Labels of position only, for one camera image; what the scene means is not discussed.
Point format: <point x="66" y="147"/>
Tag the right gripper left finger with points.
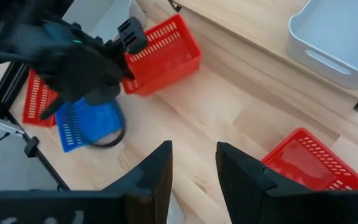
<point x="73" y="208"/>

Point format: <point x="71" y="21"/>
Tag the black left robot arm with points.
<point x="17" y="46"/>

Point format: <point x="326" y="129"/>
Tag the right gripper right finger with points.
<point x="291" y="208"/>

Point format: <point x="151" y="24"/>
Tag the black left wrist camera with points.
<point x="132" y="35"/>

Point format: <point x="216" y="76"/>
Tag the red plastic basket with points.
<point x="166" y="62"/>
<point x="303" y="165"/>
<point x="34" y="102"/>

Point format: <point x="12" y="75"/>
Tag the blue plastic basket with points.
<point x="92" y="124"/>

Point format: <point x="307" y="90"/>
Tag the wooden shelf board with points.
<point x="259" y="46"/>

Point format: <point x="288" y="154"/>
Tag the black aluminium rig frame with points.
<point x="51" y="169"/>

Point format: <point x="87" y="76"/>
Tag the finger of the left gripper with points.
<point x="128" y="67"/>
<point x="102" y="95"/>

